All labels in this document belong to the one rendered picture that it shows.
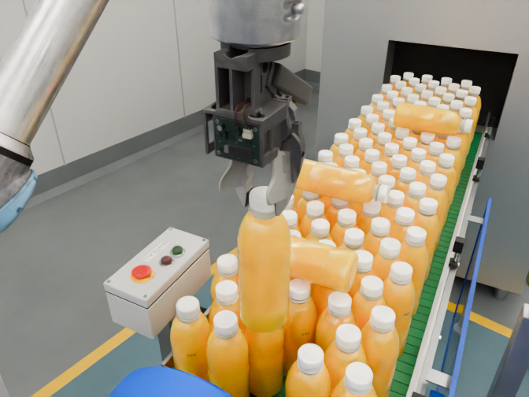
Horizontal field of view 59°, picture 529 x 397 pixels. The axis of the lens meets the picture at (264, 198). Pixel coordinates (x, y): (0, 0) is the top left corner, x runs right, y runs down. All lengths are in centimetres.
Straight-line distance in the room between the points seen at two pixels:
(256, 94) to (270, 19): 7
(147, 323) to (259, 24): 60
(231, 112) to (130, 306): 51
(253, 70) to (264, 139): 7
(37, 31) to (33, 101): 13
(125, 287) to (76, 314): 163
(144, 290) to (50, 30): 51
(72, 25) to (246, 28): 61
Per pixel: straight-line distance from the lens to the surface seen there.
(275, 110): 48
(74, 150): 359
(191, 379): 56
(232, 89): 46
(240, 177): 58
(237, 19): 45
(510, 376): 100
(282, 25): 45
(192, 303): 81
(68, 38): 101
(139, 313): 89
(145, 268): 89
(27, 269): 289
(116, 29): 362
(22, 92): 98
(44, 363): 235
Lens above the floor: 167
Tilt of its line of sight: 32 degrees down
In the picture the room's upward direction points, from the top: straight up
